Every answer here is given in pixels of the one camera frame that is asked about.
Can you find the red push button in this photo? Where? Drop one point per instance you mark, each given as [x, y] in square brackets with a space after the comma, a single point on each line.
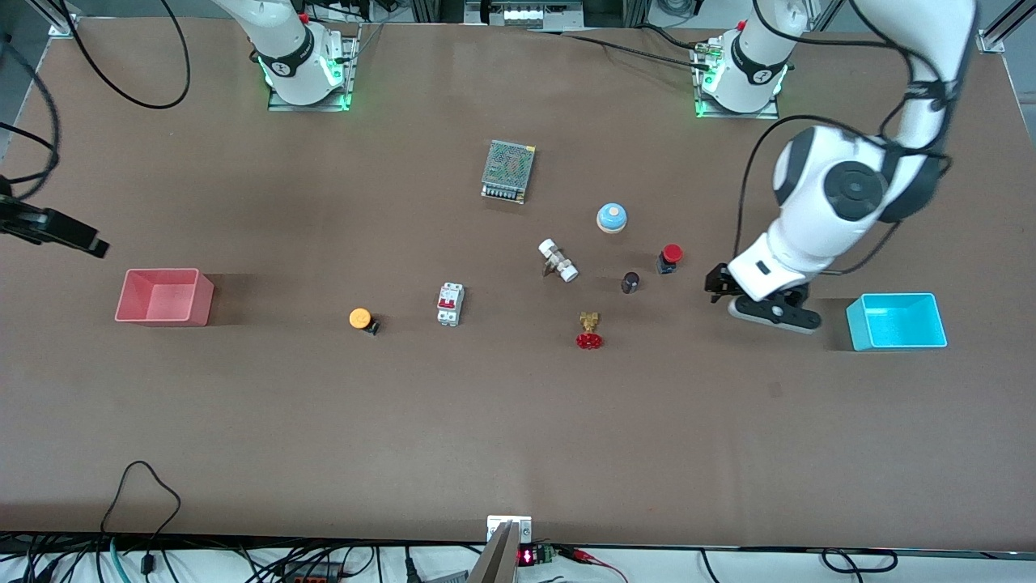
[672, 253]

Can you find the yellow push button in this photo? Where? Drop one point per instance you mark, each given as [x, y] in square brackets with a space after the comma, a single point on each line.
[360, 318]

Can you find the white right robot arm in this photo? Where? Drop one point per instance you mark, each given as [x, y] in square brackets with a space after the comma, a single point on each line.
[291, 48]

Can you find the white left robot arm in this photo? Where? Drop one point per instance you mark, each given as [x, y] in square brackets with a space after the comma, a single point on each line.
[842, 190]

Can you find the dark small cylinder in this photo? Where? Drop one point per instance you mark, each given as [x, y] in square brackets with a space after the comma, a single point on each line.
[630, 282]

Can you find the pink plastic bin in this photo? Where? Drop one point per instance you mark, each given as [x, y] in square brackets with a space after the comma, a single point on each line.
[162, 300]

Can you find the blue dome bell button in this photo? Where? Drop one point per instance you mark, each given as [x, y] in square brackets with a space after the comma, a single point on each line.
[612, 217]

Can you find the cyan plastic bin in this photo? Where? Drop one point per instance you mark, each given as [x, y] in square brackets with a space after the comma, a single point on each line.
[894, 324]

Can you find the brass valve red handwheel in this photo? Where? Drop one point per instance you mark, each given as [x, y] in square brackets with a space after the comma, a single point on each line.
[589, 338]

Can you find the white pipe fitting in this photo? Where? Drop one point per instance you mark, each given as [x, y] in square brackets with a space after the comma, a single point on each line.
[558, 261]

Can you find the metal mesh power supply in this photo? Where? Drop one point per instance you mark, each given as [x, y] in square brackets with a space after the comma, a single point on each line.
[508, 170]

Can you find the white red circuit breaker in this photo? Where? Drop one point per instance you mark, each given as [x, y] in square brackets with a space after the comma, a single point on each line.
[450, 304]

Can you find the red led display module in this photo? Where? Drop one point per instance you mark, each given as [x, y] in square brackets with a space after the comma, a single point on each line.
[534, 555]

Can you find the white power strip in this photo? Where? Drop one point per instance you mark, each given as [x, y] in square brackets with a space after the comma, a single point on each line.
[524, 14]

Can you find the grey metal bar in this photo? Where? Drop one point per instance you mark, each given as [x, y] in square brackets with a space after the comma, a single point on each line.
[495, 560]

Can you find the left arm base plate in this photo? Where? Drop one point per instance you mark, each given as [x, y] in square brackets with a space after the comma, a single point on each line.
[773, 113]

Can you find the metal corner bracket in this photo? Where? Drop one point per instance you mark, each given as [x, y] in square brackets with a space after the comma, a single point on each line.
[989, 40]
[63, 26]

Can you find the metal table edge bracket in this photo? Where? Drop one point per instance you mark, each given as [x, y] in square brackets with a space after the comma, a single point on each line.
[508, 525]

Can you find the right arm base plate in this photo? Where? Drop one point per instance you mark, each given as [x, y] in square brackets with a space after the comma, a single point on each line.
[350, 81]

